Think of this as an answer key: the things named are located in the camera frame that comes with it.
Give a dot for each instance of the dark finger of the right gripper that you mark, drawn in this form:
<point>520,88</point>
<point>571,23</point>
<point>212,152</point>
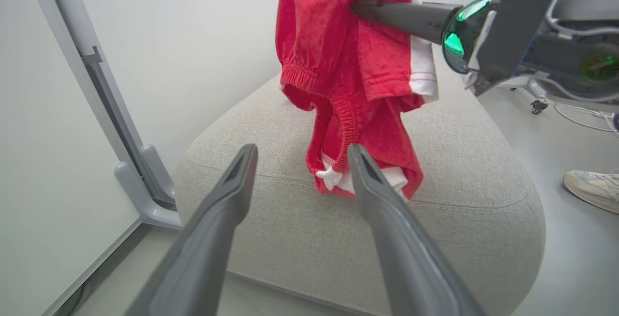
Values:
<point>406,16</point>

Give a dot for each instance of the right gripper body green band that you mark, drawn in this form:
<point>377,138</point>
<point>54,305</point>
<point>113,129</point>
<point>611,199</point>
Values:
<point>512,25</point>

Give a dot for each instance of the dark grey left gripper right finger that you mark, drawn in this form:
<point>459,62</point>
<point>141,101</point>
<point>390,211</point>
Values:
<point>406,258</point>

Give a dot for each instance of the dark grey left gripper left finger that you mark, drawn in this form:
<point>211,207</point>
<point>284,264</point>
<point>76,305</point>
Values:
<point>203,258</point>

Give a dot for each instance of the red white sports garment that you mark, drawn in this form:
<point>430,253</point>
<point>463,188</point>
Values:
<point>314,30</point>

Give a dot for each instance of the black caster wheel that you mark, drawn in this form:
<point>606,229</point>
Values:
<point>538,107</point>

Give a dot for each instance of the white sneaker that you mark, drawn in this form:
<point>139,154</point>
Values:
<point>595,188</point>

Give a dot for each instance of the grey partition post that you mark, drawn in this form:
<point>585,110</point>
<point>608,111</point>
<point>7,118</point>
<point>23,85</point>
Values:
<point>130,180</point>

